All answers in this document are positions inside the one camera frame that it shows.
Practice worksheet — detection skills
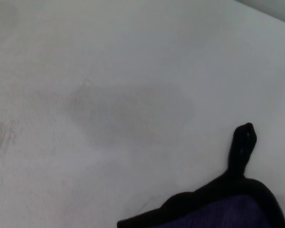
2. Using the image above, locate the purple rag with black trim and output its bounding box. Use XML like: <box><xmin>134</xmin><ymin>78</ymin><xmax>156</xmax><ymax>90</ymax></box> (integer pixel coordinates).
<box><xmin>116</xmin><ymin>122</ymin><xmax>285</xmax><ymax>228</ymax></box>

